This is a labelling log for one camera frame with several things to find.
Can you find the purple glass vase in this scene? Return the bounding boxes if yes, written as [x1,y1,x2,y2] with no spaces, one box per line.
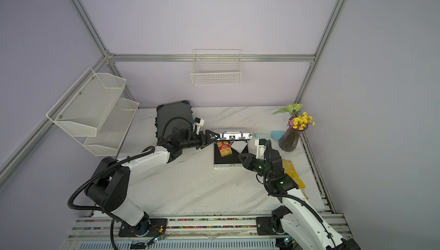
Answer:
[278,117,308,152]

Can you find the white two-tier mesh shelf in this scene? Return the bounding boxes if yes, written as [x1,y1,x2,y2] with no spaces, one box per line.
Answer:
[47,68,139,157]

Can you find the dark grey poker case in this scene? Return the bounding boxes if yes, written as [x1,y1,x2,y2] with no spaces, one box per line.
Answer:
[155,100,193,144]

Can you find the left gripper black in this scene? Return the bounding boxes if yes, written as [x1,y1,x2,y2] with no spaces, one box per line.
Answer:
[181,129,220,150]

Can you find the white wire wall basket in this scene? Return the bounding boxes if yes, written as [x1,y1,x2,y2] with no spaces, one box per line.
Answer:
[190,49,242,86]

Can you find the aluminium frame rail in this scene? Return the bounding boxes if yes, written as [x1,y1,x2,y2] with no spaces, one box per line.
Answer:
[65,213,353,241]

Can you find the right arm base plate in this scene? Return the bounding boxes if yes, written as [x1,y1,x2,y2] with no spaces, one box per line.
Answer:
[256,217,285,236]

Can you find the yellow artificial flowers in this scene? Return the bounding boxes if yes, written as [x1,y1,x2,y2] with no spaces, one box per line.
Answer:
[273,103,316,131]

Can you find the silver aluminium poker case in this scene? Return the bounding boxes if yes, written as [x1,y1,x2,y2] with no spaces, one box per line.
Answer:
[213,128,253,167]

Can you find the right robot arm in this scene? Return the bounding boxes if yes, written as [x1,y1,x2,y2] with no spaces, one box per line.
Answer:
[238,139,360,250]

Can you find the teal plastic scoop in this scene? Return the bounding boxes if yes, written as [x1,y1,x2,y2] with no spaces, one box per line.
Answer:
[253,131,285,141]

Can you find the yellow dotted work glove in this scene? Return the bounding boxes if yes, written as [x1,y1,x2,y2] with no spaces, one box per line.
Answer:
[283,159,306,190]

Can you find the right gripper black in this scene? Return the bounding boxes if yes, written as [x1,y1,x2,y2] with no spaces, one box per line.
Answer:
[239,153,273,180]

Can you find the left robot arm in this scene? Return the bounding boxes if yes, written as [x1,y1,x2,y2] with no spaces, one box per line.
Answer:
[67,117,221,237]

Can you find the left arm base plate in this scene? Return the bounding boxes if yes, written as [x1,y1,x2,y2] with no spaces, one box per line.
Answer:
[118,218,168,237]

